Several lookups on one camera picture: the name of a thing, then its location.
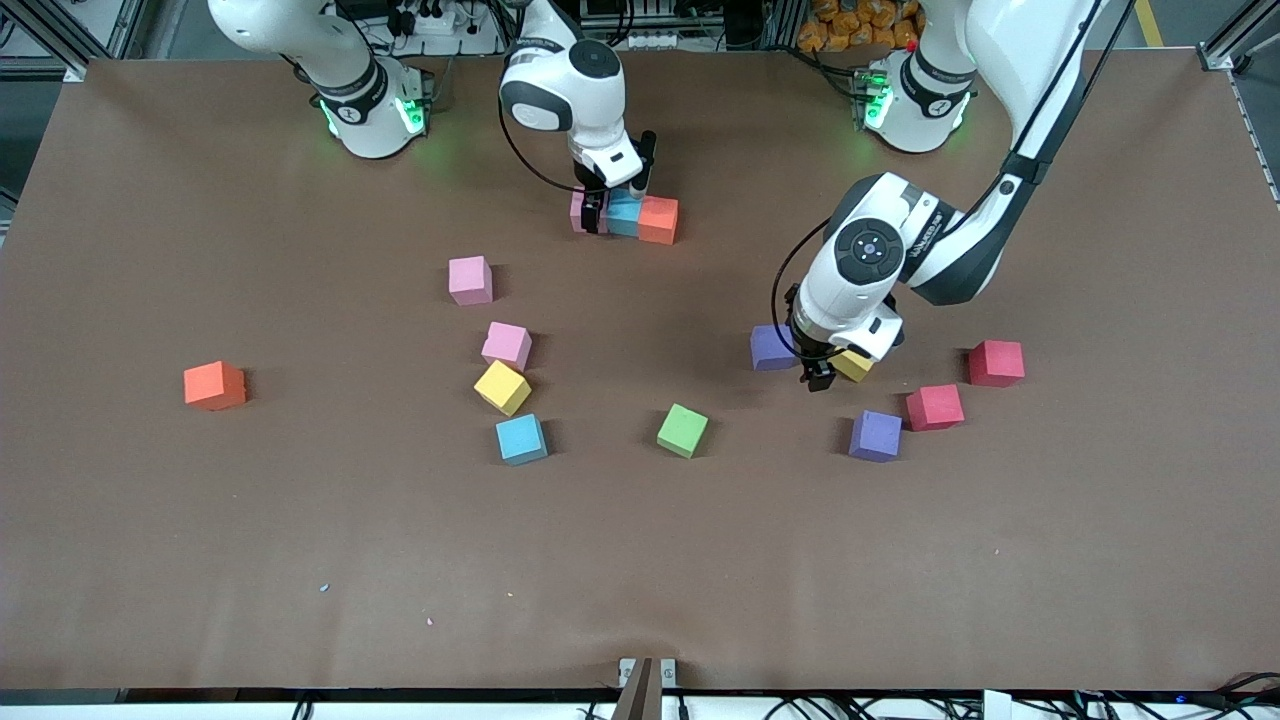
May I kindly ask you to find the blue foam cube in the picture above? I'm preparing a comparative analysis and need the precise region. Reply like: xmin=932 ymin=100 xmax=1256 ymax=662
xmin=495 ymin=413 xmax=549 ymax=467
xmin=605 ymin=188 xmax=646 ymax=238

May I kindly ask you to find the purple foam cube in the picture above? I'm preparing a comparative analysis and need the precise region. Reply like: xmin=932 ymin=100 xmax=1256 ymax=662
xmin=750 ymin=323 xmax=798 ymax=372
xmin=849 ymin=410 xmax=903 ymax=463

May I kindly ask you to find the orange foam cube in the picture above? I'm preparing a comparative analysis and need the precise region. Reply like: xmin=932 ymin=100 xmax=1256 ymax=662
xmin=637 ymin=196 xmax=680 ymax=246
xmin=183 ymin=361 xmax=248 ymax=412

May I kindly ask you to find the red foam cube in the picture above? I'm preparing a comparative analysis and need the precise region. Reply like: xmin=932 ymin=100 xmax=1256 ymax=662
xmin=967 ymin=340 xmax=1026 ymax=388
xmin=905 ymin=384 xmax=966 ymax=432

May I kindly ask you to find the green foam cube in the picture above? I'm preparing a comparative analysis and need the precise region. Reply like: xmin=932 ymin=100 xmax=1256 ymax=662
xmin=656 ymin=403 xmax=710 ymax=459

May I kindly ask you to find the metal equipment rack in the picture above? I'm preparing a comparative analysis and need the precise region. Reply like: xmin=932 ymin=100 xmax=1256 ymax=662
xmin=580 ymin=0 xmax=801 ymax=56

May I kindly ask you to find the white power strip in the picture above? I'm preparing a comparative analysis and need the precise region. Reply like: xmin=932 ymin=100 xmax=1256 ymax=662
xmin=385 ymin=0 xmax=501 ymax=56

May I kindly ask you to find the brown table cover sheet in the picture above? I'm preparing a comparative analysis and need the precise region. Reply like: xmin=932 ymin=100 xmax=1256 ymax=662
xmin=0 ymin=48 xmax=1280 ymax=693

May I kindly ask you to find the pile of orange objects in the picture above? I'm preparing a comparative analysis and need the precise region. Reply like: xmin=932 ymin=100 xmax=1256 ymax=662
xmin=797 ymin=0 xmax=926 ymax=53

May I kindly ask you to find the metal table edge bracket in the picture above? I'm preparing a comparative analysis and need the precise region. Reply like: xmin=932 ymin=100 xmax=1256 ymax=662
xmin=612 ymin=656 xmax=678 ymax=720

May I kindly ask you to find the aluminium table side rail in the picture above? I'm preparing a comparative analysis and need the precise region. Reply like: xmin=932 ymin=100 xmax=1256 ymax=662
xmin=1225 ymin=70 xmax=1280 ymax=211

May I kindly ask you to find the aluminium frame post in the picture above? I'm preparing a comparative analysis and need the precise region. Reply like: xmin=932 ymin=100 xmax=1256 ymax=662
xmin=0 ymin=0 xmax=136 ymax=83
xmin=1198 ymin=0 xmax=1280 ymax=73

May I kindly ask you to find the black cable bundle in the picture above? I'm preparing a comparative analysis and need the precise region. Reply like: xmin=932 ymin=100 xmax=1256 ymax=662
xmin=575 ymin=672 xmax=1280 ymax=720

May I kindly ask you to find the white table edge rail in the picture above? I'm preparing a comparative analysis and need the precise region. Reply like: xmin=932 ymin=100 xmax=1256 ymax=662
xmin=0 ymin=698 xmax=1280 ymax=720

